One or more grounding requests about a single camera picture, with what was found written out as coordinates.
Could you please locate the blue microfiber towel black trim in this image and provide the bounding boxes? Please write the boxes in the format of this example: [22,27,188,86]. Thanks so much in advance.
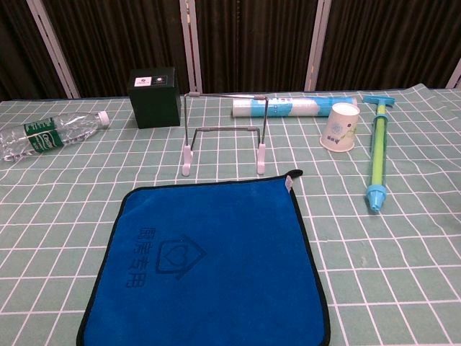
[76,169,332,346]

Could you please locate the blue white plastic bag roll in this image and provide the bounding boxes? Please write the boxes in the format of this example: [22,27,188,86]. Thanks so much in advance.
[232,94,359,119]

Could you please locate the dark square cardboard box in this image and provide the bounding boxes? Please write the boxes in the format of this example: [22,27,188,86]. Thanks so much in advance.
[129,66,181,130]

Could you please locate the white printed paper cup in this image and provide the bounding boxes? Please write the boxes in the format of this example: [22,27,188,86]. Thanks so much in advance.
[319,102,361,153]

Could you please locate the green blue hand pump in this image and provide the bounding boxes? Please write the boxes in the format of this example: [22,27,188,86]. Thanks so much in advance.
[362,94,396,216]

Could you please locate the clear plastic water bottle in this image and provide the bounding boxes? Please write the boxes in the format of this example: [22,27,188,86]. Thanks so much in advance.
[0,110,110,162]

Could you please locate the green checked tablecloth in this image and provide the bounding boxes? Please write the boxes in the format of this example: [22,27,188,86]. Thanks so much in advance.
[0,83,461,346]

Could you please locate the silver metal wire rack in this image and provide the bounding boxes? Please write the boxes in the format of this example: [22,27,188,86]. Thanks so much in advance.
[181,92,269,177]

